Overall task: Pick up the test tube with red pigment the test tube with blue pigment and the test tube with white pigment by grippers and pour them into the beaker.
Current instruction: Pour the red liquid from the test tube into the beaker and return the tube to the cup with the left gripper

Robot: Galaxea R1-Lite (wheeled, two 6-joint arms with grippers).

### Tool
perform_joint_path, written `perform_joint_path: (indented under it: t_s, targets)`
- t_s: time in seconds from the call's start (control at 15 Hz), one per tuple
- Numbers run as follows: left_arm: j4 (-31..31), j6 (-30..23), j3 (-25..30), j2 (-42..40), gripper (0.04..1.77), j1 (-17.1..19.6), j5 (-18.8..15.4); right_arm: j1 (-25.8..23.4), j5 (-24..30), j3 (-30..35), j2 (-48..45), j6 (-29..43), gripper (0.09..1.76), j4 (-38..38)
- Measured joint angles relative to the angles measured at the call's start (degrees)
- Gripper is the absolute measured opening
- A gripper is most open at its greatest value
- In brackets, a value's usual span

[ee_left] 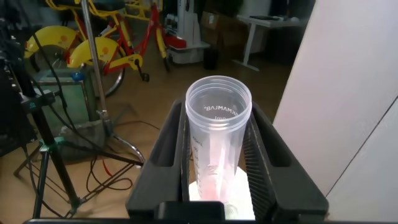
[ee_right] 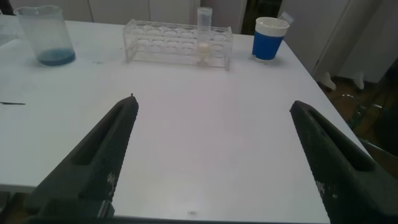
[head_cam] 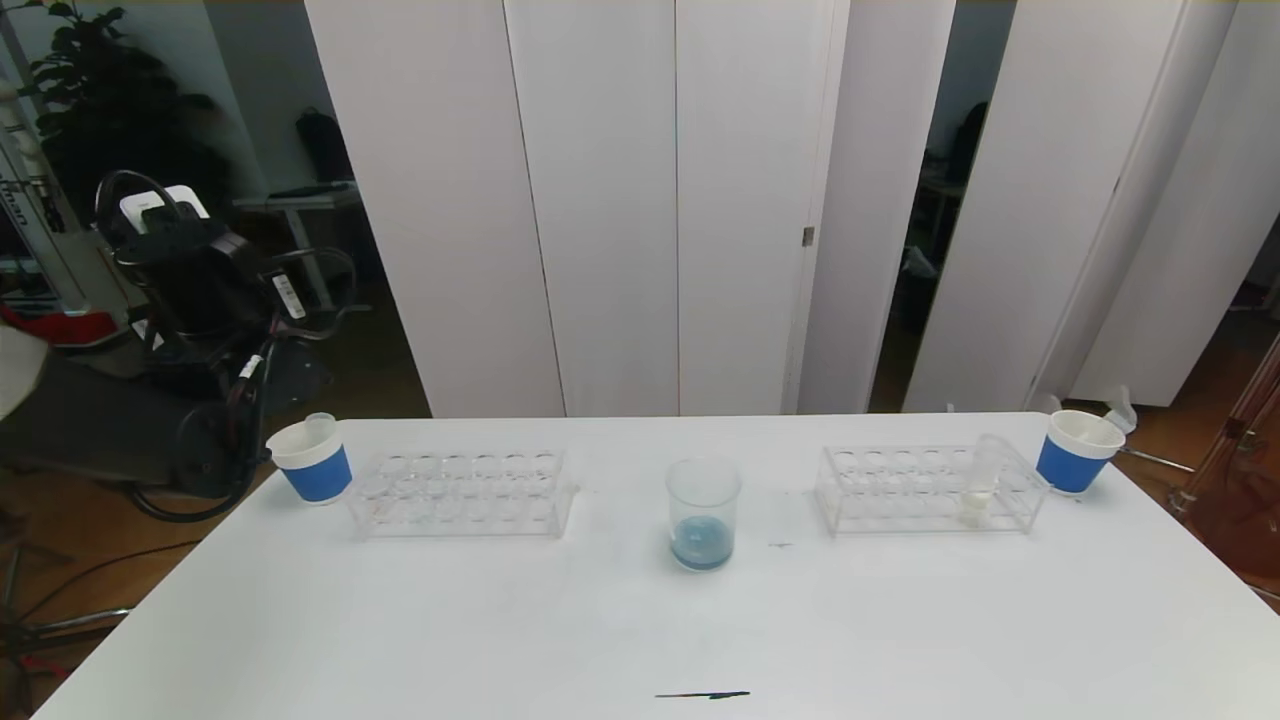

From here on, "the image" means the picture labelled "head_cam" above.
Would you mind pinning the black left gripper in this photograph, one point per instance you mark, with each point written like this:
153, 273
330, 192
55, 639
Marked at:
288, 296

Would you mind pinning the blue pigment test tube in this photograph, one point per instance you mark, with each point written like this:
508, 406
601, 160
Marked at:
322, 428

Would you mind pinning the pink red pigment test tube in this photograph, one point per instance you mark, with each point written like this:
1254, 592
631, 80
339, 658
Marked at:
1118, 412

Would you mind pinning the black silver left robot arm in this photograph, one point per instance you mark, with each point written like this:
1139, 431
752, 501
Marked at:
100, 430

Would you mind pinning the clear acrylic tube rack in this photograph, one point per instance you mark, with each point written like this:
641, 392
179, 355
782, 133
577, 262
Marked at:
900, 500
470, 500

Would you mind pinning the clear plastic beaker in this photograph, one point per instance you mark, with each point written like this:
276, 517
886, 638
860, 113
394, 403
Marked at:
702, 550

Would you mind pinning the pale yellow pigment test tube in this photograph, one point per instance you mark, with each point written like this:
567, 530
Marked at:
972, 505

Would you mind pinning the white standing desk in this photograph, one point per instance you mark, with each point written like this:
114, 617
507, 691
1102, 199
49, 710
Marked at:
300, 201

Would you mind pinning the black backpack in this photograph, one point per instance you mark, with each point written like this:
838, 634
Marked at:
325, 150

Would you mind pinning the blue white paper cup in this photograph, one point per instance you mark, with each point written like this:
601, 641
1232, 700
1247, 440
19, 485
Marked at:
320, 478
1066, 468

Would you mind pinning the red flat object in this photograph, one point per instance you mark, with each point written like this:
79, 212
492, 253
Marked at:
75, 326

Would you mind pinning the white machine with base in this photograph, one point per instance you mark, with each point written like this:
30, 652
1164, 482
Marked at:
60, 270

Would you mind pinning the dark green potted plant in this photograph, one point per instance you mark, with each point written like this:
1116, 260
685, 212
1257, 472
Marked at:
110, 110

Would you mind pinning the metal tripod legs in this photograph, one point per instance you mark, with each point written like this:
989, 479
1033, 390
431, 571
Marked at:
60, 625

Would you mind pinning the dark bin with white bag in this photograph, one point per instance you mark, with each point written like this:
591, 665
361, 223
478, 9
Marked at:
915, 300

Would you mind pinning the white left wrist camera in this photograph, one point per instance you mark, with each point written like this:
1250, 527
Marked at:
165, 205

